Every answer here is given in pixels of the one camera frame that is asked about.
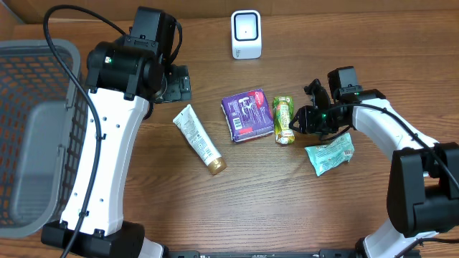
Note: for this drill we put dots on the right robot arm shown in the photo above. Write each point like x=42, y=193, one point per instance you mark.
x=422, y=196

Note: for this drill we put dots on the green yellow snack packet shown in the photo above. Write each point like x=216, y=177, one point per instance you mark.
x=283, y=114

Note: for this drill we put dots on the purple Carefree pad pack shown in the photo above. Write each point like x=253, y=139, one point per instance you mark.
x=248, y=115

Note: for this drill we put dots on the mint green wipes packet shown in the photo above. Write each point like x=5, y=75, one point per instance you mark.
x=325, y=157

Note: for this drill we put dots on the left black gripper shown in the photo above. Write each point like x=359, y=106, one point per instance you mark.
x=178, y=87

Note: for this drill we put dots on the white conditioner tube gold cap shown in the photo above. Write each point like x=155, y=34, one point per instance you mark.
x=192, y=129

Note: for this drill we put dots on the white barcode scanner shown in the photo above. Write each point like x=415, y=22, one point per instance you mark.
x=246, y=34

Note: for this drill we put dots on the grey plastic shopping basket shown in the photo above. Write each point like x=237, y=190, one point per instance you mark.
x=43, y=122

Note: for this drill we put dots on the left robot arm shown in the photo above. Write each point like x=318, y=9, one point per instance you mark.
x=125, y=79

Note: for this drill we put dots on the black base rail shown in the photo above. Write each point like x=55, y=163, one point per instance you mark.
x=324, y=253

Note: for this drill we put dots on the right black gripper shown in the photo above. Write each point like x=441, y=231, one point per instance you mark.
x=317, y=99

